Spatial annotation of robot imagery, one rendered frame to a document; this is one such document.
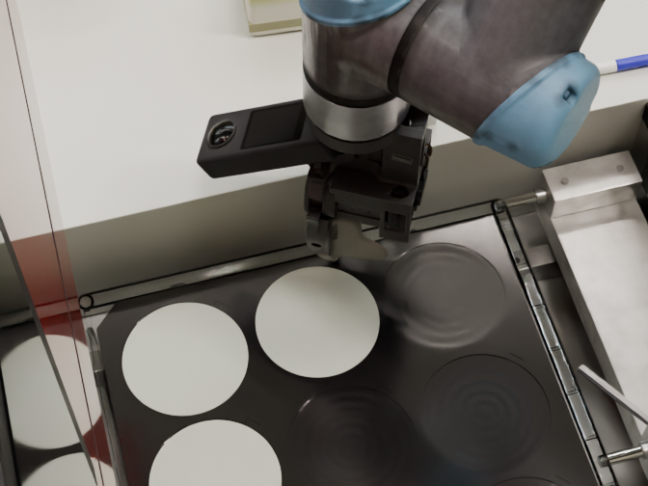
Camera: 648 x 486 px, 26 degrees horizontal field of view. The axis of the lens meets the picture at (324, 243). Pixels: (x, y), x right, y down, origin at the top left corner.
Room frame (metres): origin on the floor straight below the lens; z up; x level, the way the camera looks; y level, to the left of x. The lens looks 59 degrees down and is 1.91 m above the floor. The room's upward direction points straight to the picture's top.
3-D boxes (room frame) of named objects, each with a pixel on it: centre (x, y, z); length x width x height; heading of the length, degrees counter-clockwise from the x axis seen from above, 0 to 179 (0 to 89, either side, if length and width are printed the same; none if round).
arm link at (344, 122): (0.59, -0.02, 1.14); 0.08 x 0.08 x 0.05
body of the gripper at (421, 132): (0.59, -0.03, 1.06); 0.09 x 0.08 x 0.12; 76
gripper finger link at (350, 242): (0.57, -0.02, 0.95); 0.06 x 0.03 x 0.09; 76
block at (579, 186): (0.67, -0.23, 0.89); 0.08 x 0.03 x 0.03; 105
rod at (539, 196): (0.65, -0.17, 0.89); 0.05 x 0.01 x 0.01; 105
